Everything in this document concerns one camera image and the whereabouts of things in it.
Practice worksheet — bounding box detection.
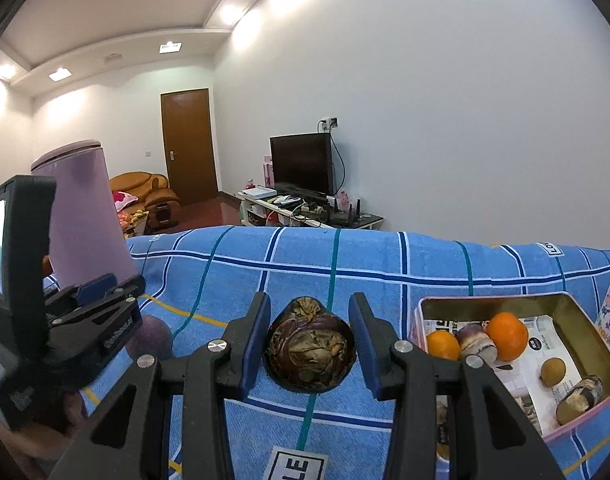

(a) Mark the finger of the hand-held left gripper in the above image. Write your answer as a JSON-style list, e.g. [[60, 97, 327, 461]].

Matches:
[[42, 272, 147, 332]]

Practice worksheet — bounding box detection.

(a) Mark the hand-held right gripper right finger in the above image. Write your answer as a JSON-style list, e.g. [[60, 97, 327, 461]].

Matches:
[[349, 292, 566, 480]]

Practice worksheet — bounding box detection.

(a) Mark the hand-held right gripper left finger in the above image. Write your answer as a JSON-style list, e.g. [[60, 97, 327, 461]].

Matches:
[[48, 291, 272, 480]]

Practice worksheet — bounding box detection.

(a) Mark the dark fruit with dried leaves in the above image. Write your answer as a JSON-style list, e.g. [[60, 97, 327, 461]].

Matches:
[[262, 296, 358, 394]]

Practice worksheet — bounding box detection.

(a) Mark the orange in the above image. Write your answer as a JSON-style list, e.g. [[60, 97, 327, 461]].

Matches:
[[426, 329, 462, 362], [486, 312, 530, 363]]

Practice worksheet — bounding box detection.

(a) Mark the round purple fruit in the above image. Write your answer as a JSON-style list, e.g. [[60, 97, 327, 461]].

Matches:
[[128, 316, 175, 361]]

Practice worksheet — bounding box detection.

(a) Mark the purple and white taro piece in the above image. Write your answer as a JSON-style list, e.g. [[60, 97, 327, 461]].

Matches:
[[457, 323, 498, 364]]

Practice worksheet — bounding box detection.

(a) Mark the small brown round fruit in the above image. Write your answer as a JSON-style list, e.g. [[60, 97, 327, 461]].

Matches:
[[540, 357, 567, 388]]

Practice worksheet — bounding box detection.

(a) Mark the brown taro piece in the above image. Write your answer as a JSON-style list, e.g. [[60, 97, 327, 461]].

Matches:
[[556, 375, 604, 426]]

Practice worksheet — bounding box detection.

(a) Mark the pink tin box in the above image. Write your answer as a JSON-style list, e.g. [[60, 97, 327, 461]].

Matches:
[[409, 291, 610, 444]]

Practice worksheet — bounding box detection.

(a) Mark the person's left hand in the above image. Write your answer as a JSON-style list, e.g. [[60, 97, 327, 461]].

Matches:
[[0, 389, 90, 466]]

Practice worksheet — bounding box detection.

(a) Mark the wooden coffee table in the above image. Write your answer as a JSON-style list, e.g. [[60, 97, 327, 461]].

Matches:
[[119, 209, 151, 239]]

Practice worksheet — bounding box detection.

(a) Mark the lilac plastic kettle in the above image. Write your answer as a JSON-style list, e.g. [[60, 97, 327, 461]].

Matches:
[[30, 140, 142, 291]]

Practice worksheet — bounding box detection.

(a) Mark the blue plaid blanket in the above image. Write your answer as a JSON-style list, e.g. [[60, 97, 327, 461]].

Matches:
[[40, 225, 610, 480]]

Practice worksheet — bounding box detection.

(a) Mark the brown leather sofa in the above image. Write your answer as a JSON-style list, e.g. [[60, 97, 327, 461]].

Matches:
[[109, 171, 181, 234]]

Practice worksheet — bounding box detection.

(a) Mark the black wifi router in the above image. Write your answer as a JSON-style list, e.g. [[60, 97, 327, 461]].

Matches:
[[329, 197, 364, 222]]

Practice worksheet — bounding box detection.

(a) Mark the white television stand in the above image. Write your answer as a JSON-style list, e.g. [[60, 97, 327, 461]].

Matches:
[[236, 189, 385, 232]]

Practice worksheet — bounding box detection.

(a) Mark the brown wooden door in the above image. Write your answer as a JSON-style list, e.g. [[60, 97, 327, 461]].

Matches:
[[160, 88, 220, 206]]

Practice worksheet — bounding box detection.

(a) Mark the printed paper sheet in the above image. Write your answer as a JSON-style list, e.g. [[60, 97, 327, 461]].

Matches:
[[425, 314, 588, 436]]

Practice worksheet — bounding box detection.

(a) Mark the black television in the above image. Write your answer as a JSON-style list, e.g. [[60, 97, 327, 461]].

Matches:
[[269, 132, 335, 199]]

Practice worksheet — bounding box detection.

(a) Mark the black power cable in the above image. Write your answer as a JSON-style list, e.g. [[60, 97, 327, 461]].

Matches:
[[331, 130, 348, 197]]

